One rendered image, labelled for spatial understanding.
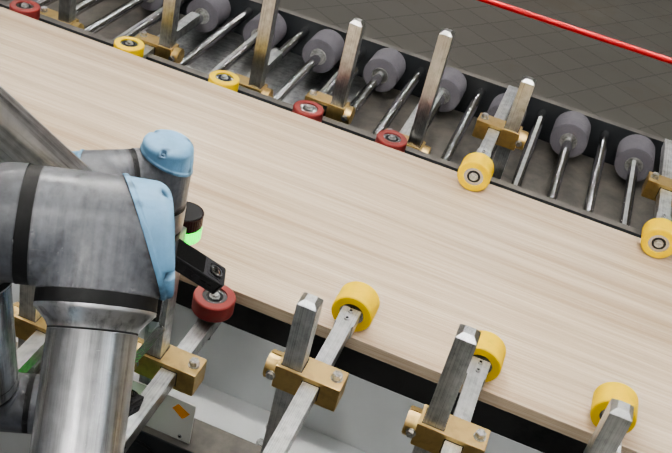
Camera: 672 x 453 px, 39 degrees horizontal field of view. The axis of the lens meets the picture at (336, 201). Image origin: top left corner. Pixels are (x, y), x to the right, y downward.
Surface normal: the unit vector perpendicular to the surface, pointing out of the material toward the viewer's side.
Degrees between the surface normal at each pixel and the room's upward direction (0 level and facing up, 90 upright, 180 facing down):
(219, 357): 90
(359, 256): 0
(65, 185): 10
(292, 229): 0
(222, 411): 0
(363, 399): 90
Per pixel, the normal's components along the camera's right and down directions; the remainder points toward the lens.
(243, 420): 0.20, -0.81
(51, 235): 0.15, 0.15
